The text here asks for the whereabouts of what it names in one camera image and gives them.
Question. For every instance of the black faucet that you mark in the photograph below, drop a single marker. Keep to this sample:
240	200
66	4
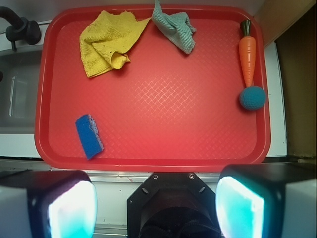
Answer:
20	28

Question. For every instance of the blue ball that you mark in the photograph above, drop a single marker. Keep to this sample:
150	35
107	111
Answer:
252	98

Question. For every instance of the blue sponge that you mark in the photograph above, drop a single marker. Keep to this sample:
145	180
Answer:
89	136

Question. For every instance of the light green cloth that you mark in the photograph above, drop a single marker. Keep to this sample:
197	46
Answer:
176	27

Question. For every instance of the orange toy carrot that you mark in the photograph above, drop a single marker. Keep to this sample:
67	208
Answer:
247	53

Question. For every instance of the red plastic tray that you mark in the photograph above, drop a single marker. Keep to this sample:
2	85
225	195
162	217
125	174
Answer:
164	111

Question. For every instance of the metal sink basin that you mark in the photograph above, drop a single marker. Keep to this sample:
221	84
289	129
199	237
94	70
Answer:
19	77

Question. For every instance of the yellow cloth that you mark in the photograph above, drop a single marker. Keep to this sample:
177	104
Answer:
105	42

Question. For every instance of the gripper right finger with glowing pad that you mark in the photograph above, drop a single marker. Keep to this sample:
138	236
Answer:
267	200

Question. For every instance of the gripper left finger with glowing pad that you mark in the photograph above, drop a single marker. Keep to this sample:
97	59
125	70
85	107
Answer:
47	204

